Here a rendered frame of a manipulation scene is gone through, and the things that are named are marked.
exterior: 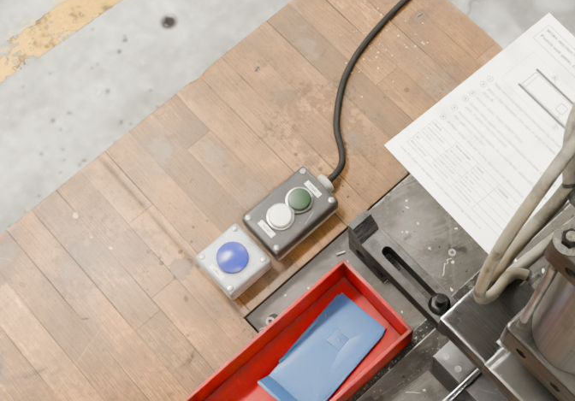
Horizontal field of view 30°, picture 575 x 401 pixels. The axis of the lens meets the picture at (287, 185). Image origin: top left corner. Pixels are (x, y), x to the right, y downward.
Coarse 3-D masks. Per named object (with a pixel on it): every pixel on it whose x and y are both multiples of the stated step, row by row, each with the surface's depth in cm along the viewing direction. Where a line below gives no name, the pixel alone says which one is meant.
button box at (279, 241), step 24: (408, 0) 147; (384, 24) 146; (360, 48) 144; (336, 96) 142; (336, 120) 141; (336, 168) 138; (288, 192) 135; (312, 192) 135; (264, 216) 134; (312, 216) 134; (264, 240) 133; (288, 240) 133
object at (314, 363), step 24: (336, 312) 131; (360, 312) 131; (312, 336) 131; (360, 336) 130; (288, 360) 130; (312, 360) 129; (336, 360) 129; (264, 384) 126; (288, 384) 129; (312, 384) 128
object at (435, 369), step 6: (432, 366) 125; (438, 366) 123; (432, 372) 128; (438, 372) 125; (444, 372) 122; (438, 378) 127; (444, 378) 124; (450, 378) 122; (444, 384) 127; (450, 384) 124; (456, 384) 121; (450, 390) 126
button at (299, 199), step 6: (294, 192) 134; (300, 192) 134; (306, 192) 134; (288, 198) 134; (294, 198) 134; (300, 198) 134; (306, 198) 134; (288, 204) 135; (294, 204) 134; (300, 204) 134; (306, 204) 134; (300, 210) 134
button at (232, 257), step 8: (224, 248) 132; (232, 248) 132; (240, 248) 132; (216, 256) 132; (224, 256) 132; (232, 256) 132; (240, 256) 132; (248, 256) 132; (224, 264) 132; (232, 264) 132; (240, 264) 131; (232, 272) 131
